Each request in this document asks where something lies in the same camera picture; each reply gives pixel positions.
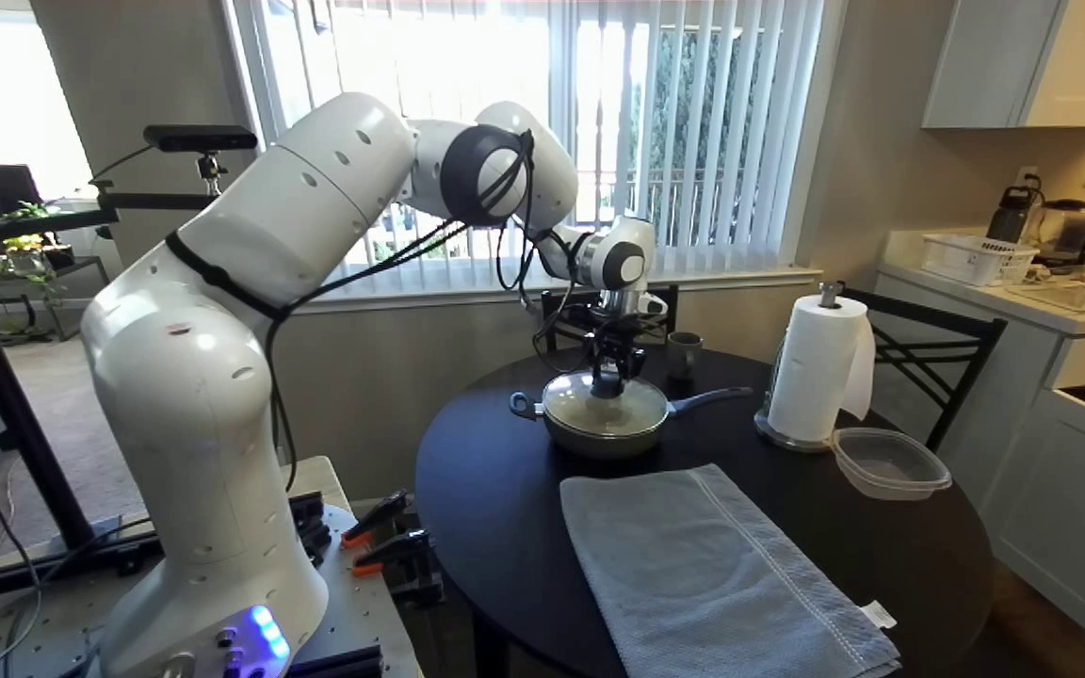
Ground black stereo camera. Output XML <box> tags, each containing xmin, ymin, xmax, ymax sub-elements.
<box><xmin>141</xmin><ymin>120</ymin><xmax>264</xmax><ymax>159</ymax></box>

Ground white counter base cabinet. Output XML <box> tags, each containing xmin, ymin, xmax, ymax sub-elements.
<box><xmin>877</xmin><ymin>222</ymin><xmax>1085</xmax><ymax>663</ymax></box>

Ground green houseplant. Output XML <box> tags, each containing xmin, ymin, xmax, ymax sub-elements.
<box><xmin>0</xmin><ymin>197</ymin><xmax>77</xmax><ymax>296</ymax></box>

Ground black camera stand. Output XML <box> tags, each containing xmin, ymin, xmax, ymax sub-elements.
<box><xmin>0</xmin><ymin>147</ymin><xmax>261</xmax><ymax>614</ymax></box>

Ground clear glass pan lid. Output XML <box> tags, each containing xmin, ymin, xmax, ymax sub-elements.
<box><xmin>538</xmin><ymin>368</ymin><xmax>675</xmax><ymax>434</ymax></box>

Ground metal paper towel holder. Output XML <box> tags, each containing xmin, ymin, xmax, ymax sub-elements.
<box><xmin>750</xmin><ymin>280</ymin><xmax>849</xmax><ymax>457</ymax></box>

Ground clear plastic food container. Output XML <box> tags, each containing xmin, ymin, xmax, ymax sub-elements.
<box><xmin>829</xmin><ymin>422</ymin><xmax>958</xmax><ymax>508</ymax></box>

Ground grey ceramic mug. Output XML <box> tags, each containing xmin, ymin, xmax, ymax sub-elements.
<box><xmin>662</xmin><ymin>327</ymin><xmax>707</xmax><ymax>394</ymax></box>

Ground glass electric kettle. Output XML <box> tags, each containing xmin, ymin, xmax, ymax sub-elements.
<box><xmin>1029</xmin><ymin>197</ymin><xmax>1085</xmax><ymax>275</ymax></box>

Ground white upper wall cabinet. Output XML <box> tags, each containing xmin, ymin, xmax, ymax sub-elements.
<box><xmin>918</xmin><ymin>0</ymin><xmax>1085</xmax><ymax>137</ymax></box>

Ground clear plastic storage bin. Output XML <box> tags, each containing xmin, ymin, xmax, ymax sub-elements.
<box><xmin>918</xmin><ymin>229</ymin><xmax>1045</xmax><ymax>291</ymax></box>

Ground wooden robot mounting platform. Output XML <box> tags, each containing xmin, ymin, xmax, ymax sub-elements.
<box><xmin>0</xmin><ymin>452</ymin><xmax>430</xmax><ymax>678</ymax></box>

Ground white paper towel roll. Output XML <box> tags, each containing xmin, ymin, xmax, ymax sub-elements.
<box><xmin>761</xmin><ymin>291</ymin><xmax>881</xmax><ymax>447</ymax></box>

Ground white vertical window blinds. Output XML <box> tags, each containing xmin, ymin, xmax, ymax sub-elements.
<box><xmin>231</xmin><ymin>0</ymin><xmax>829</xmax><ymax>286</ymax></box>

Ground black cross-back chair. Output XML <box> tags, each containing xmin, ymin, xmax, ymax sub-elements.
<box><xmin>529</xmin><ymin>280</ymin><xmax>685</xmax><ymax>368</ymax></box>
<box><xmin>832</xmin><ymin>282</ymin><xmax>1010</xmax><ymax>457</ymax></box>

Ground blue towel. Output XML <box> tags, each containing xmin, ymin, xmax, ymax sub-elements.
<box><xmin>553</xmin><ymin>459</ymin><xmax>904</xmax><ymax>678</ymax></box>

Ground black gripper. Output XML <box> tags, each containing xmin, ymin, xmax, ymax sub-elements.
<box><xmin>577</xmin><ymin>311</ymin><xmax>651</xmax><ymax>400</ymax></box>

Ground red-handled black clamp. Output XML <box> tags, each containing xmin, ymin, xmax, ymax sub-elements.
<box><xmin>344</xmin><ymin>484</ymin><xmax>430</xmax><ymax>584</ymax></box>

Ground black coffee maker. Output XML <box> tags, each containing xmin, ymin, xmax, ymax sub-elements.
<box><xmin>985</xmin><ymin>168</ymin><xmax>1049</xmax><ymax>247</ymax></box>

